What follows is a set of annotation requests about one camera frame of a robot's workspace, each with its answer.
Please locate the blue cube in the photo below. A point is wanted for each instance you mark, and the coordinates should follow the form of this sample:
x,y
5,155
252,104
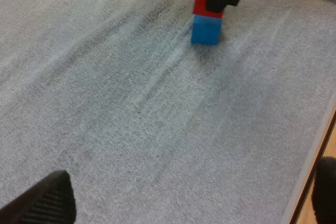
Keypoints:
x,y
206,31

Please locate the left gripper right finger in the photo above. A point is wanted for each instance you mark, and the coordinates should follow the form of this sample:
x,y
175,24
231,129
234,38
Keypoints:
x,y
325,192

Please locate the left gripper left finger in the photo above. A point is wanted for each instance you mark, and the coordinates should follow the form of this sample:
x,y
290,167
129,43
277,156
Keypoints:
x,y
44,203

